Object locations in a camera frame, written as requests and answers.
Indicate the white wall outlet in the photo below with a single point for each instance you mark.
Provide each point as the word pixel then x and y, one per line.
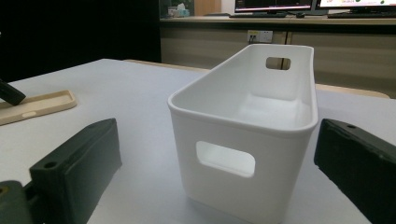
pixel 261 36

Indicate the long wooden counter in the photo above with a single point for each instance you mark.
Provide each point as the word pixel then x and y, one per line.
pixel 311 21

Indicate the beige phone case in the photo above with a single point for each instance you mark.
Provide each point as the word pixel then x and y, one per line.
pixel 40 105

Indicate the computer monitor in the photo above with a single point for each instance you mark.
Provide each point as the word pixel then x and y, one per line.
pixel 274 4
pixel 358 3

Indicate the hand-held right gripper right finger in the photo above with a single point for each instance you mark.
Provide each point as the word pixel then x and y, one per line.
pixel 361 165

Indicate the white plastic storage bin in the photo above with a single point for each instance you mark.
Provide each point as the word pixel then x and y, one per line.
pixel 249 174

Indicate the white table cover sheet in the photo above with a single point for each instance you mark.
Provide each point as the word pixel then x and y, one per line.
pixel 124 93

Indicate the tissue box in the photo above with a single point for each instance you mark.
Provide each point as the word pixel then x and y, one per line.
pixel 180 11

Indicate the black keyboard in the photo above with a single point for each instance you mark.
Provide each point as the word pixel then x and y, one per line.
pixel 258 14
pixel 361 15

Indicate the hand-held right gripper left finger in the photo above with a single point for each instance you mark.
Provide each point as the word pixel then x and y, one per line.
pixel 74 168

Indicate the black computer mouse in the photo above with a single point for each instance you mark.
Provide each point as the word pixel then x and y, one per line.
pixel 300 14

